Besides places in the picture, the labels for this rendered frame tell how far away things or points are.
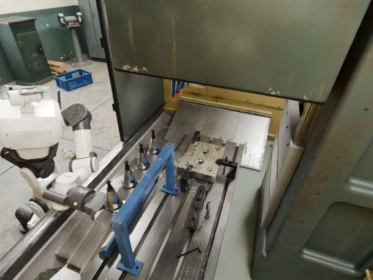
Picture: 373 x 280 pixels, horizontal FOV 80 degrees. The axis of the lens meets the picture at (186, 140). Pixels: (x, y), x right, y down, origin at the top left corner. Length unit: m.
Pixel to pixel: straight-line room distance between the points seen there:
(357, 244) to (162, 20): 1.04
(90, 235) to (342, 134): 1.25
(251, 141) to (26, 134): 1.61
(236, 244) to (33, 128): 1.24
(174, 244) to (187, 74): 0.76
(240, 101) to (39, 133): 1.62
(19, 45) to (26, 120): 4.11
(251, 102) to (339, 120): 1.51
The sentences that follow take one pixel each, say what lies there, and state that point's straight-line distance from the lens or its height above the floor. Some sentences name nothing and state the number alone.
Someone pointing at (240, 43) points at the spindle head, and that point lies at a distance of 0.64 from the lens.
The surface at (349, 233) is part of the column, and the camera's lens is 1.08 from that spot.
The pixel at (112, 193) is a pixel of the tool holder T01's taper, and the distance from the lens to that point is 0.82.
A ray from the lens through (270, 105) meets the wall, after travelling 2.16.
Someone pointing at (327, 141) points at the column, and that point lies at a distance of 0.73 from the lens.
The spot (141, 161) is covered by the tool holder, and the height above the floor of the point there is 1.25.
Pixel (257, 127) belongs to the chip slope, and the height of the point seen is 0.80.
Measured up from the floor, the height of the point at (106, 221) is 1.22.
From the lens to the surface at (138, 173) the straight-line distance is 0.96.
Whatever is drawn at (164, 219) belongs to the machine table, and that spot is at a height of 0.90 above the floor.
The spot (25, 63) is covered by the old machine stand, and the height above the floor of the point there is 0.47.
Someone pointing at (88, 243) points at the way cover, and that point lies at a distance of 1.41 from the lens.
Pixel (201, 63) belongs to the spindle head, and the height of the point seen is 1.69.
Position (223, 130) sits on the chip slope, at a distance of 2.08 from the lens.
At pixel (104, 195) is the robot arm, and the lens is 0.93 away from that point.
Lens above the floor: 1.89
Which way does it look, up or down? 36 degrees down
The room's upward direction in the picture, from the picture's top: 2 degrees clockwise
